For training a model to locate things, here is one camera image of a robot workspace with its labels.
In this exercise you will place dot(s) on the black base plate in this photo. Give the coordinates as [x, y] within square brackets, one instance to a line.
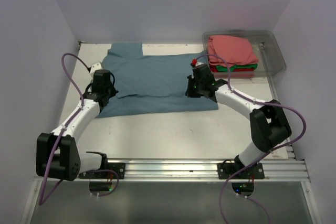
[226, 169]
[106, 172]

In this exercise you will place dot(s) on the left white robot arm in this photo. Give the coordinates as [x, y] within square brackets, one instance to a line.
[57, 154]

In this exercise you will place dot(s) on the folded red t-shirt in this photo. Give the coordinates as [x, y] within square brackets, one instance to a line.
[213, 69]

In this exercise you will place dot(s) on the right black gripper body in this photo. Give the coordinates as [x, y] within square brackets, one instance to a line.
[194, 89]

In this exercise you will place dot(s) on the clear plastic bin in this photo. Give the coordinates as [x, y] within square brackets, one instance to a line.
[265, 46]

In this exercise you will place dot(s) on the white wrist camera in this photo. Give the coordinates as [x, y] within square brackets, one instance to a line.
[195, 63]
[95, 66]

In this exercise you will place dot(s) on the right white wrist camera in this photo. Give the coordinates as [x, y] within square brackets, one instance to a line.
[195, 63]

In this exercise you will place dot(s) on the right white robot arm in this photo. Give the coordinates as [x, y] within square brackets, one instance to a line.
[268, 124]

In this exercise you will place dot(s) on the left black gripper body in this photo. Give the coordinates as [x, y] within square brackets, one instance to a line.
[111, 90]

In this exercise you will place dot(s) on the blue t-shirt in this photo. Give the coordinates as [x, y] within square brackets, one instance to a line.
[150, 83]

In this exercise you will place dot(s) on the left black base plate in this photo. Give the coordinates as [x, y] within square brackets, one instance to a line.
[106, 172]

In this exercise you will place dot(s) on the folded green t-shirt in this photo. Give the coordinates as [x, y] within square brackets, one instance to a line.
[237, 68]

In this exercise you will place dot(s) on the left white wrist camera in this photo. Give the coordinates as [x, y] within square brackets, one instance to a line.
[95, 66]

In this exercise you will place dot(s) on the folded pink t-shirt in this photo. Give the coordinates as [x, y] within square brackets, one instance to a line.
[235, 51]

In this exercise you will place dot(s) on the aluminium mounting rail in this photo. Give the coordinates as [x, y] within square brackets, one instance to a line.
[205, 170]

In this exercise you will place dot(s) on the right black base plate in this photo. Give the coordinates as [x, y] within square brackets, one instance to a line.
[226, 169]

